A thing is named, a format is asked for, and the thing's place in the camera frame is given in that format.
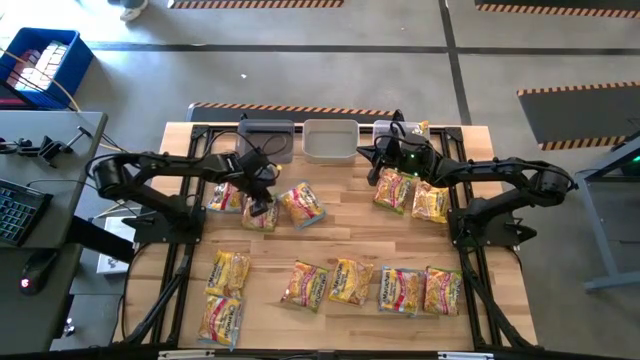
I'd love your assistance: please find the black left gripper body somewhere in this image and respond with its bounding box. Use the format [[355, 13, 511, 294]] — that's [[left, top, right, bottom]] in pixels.
[[229, 149, 283, 201]]

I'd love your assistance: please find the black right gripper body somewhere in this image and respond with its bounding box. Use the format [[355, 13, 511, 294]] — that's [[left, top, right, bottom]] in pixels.
[[367, 134, 421, 187]]

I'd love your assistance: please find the green-edged Maruchan ramen packet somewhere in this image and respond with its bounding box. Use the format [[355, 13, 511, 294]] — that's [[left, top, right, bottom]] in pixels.
[[423, 266, 464, 317], [279, 259, 330, 314], [240, 195, 281, 233], [372, 167, 416, 216]]

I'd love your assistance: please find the blue-edged Maruchan ramen packet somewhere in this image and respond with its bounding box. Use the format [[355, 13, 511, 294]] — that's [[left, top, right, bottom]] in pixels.
[[377, 265, 426, 317], [278, 180, 327, 231], [206, 181, 246, 215], [197, 294, 245, 350]]

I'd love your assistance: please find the clear plastic bin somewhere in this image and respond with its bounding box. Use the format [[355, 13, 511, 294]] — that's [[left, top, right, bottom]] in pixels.
[[372, 118, 432, 151]]

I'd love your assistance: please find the white plastic bin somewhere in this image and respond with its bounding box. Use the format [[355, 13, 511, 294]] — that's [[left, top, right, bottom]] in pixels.
[[302, 118, 360, 165]]

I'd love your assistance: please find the grey translucent plastic bin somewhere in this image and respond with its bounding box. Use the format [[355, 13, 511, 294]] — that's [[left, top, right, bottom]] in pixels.
[[235, 118, 296, 165]]

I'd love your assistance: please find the black hazard-striped floor mat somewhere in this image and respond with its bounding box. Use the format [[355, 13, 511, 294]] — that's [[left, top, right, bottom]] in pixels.
[[474, 0, 640, 20], [187, 101, 405, 125], [516, 81, 640, 152], [167, 0, 346, 10]]

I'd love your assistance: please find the white box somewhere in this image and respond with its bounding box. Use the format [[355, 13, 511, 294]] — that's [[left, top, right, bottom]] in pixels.
[[96, 215, 137, 276]]

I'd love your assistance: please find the black bar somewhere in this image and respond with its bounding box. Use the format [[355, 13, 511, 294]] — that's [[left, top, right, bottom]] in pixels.
[[64, 214, 136, 265]]

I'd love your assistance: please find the person's shoe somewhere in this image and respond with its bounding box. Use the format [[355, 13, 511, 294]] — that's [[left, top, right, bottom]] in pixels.
[[119, 0, 150, 23]]

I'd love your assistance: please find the black desk clamp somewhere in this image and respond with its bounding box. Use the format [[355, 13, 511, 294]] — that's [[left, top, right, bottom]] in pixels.
[[0, 126, 95, 169]]

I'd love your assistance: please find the blue plastic crate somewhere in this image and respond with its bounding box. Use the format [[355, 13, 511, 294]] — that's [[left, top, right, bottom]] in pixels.
[[0, 27, 95, 110]]

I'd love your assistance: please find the black computer mouse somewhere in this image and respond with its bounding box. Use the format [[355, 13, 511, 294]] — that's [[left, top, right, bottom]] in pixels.
[[18, 248, 59, 296]]

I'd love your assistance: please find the black backlit keyboard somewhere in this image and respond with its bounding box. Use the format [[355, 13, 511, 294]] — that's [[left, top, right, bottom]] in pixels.
[[0, 177, 55, 249]]

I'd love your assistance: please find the pale carton stack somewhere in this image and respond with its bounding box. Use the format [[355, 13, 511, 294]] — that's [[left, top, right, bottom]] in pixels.
[[7, 39, 70, 94]]

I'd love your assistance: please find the grey side desk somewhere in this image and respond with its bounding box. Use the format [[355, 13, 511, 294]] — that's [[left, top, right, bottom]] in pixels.
[[0, 110, 109, 354]]

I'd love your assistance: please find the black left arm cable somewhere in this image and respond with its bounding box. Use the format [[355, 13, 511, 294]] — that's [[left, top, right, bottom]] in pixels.
[[202, 128, 296, 169]]

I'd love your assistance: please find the black aluminium rig frame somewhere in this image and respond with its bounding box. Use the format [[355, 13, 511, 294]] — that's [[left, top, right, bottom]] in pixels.
[[112, 122, 539, 351]]

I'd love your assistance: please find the silver metal bracket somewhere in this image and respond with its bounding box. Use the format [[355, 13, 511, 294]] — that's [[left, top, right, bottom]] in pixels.
[[157, 349, 217, 360], [437, 351, 495, 360]]

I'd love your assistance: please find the yellow cable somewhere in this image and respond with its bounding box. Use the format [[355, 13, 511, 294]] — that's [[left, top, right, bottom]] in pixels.
[[0, 47, 161, 159]]

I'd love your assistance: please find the grey metal desk frame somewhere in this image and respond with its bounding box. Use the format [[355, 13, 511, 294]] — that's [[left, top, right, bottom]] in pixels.
[[573, 134, 640, 294]]

